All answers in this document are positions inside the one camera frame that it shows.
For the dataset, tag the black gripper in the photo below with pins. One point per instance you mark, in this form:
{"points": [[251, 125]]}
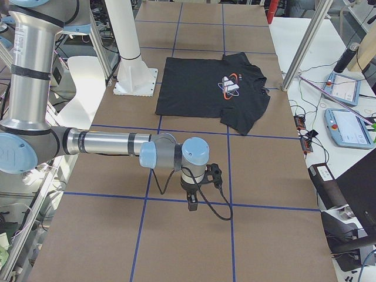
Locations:
{"points": [[189, 187]]}

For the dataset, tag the black printed t-shirt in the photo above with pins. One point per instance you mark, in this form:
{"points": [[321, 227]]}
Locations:
{"points": [[231, 89]]}

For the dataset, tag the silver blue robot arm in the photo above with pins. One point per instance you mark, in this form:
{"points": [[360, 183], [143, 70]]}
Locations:
{"points": [[26, 138]]}

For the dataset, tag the orange terminal block strip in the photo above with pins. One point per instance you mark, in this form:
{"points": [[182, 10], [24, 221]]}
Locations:
{"points": [[303, 133]]}

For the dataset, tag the black box with label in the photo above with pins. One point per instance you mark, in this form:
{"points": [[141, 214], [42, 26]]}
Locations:
{"points": [[328, 191]]}

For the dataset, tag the black monitor and stand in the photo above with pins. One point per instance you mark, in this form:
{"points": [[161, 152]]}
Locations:
{"points": [[349, 244]]}

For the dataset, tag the white curved chair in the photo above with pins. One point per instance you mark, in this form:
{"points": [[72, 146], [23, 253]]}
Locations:
{"points": [[89, 80]]}

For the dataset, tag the near blue teach pendant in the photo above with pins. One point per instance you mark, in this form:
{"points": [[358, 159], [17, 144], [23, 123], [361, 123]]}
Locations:
{"points": [[347, 130]]}

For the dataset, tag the blue teach pendant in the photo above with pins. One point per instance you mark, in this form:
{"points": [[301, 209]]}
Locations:
{"points": [[343, 88], [347, 130]]}

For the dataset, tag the far blue teach pendant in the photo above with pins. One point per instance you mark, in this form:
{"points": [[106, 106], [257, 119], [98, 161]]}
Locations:
{"points": [[343, 88]]}

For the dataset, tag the metal stand with green tip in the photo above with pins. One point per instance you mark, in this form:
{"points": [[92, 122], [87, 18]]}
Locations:
{"points": [[328, 96]]}

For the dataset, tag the black water bottle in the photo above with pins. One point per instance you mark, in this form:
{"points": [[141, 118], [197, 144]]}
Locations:
{"points": [[346, 57]]}

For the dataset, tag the red cylinder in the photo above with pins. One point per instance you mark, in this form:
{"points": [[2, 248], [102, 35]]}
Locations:
{"points": [[273, 6]]}

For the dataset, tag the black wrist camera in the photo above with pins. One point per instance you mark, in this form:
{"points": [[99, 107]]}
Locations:
{"points": [[213, 175]]}

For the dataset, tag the white pillar with base plate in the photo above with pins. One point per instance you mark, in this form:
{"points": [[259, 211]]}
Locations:
{"points": [[133, 77]]}

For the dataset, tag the aluminium frame post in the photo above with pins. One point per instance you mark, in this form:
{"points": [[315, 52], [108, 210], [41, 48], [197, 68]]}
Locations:
{"points": [[306, 42]]}

